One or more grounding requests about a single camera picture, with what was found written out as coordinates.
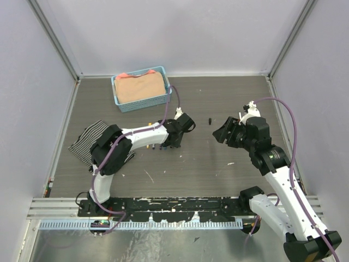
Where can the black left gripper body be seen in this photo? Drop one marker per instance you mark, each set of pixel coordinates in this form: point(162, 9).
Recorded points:
point(177, 143)

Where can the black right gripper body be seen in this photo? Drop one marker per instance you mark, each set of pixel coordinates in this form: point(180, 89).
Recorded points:
point(238, 137)

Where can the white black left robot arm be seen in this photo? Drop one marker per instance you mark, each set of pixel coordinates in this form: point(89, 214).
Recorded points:
point(114, 148)

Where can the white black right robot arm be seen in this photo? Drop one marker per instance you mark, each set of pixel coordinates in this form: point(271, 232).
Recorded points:
point(304, 236)

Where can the blue plastic basket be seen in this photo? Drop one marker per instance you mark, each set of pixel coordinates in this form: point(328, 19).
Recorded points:
point(145, 103)

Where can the peach folded cloth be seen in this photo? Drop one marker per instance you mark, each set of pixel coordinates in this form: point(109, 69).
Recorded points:
point(131, 88)

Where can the black white striped cloth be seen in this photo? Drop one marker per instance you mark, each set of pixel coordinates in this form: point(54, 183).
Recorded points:
point(81, 148)

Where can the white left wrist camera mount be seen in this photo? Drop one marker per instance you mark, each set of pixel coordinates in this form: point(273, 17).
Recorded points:
point(178, 113)

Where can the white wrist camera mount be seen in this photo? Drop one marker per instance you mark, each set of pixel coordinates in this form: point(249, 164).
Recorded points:
point(178, 113)
point(250, 110)

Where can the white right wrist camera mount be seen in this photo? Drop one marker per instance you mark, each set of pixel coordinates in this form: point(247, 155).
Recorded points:
point(250, 110)

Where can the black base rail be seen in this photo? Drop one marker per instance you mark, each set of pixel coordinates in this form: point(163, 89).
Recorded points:
point(176, 209)

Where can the slotted cable duct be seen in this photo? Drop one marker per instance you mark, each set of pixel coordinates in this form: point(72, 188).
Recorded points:
point(81, 224)

